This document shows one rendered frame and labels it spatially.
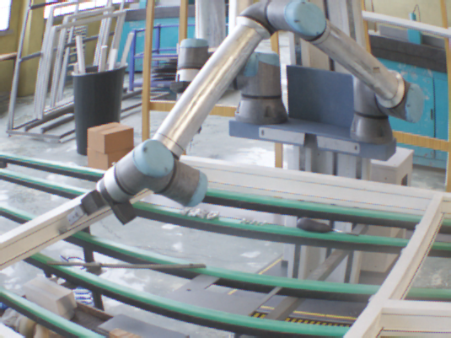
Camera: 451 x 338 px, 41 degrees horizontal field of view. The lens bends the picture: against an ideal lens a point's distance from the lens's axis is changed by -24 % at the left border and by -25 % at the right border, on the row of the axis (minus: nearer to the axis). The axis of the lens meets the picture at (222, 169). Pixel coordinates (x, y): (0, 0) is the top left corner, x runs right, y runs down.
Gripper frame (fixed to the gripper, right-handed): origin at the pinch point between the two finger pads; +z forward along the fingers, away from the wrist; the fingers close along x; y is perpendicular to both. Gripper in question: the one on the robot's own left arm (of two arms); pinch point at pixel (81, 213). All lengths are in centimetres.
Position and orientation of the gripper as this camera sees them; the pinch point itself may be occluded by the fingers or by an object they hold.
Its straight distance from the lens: 192.2
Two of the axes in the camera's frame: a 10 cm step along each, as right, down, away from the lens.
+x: -4.8, 2.5, -8.4
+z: -7.1, 4.5, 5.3
